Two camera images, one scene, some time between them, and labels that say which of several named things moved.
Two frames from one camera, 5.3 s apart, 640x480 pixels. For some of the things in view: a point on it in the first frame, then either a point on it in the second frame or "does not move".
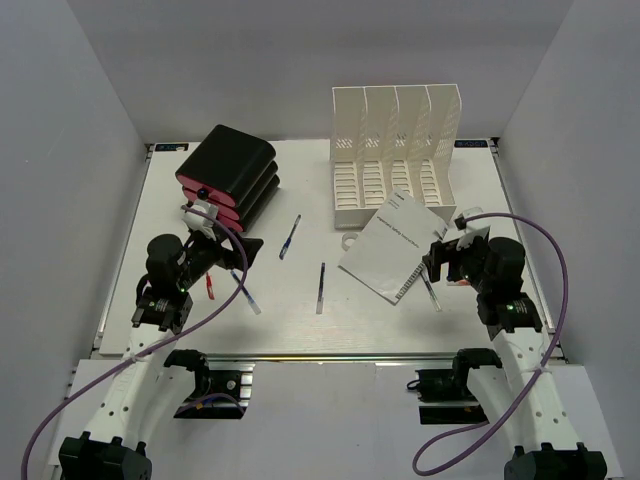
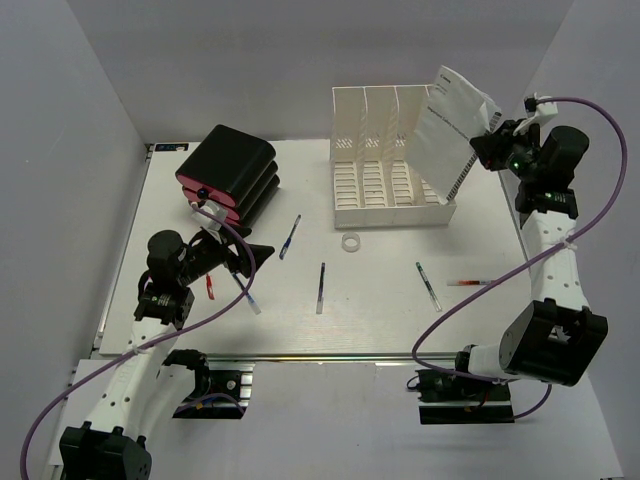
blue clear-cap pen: (251, 301) does not move
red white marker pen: (462, 282) does not move
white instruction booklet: (392, 250) → (440, 145)
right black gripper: (442, 252) → (488, 148)
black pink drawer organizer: (237, 171) does not move
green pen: (431, 292) does not move
